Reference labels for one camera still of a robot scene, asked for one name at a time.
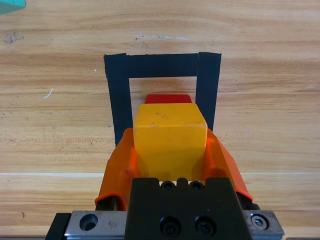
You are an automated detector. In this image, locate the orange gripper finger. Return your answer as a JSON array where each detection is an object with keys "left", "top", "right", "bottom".
[
  {"left": 94, "top": 127, "right": 139, "bottom": 211},
  {"left": 201, "top": 129, "right": 261, "bottom": 211}
]

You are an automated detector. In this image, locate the yellow wooden cube block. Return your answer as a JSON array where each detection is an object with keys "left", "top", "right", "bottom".
[{"left": 133, "top": 102, "right": 209, "bottom": 181}]

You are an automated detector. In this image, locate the red wooden cube block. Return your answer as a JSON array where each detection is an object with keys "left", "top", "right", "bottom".
[{"left": 144, "top": 93, "right": 193, "bottom": 105}]

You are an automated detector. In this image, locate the green wooden cube block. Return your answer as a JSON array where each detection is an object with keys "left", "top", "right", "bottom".
[{"left": 0, "top": 0, "right": 27, "bottom": 16}]

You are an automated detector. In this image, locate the black tape square outline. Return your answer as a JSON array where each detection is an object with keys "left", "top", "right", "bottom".
[{"left": 103, "top": 51, "right": 223, "bottom": 148}]

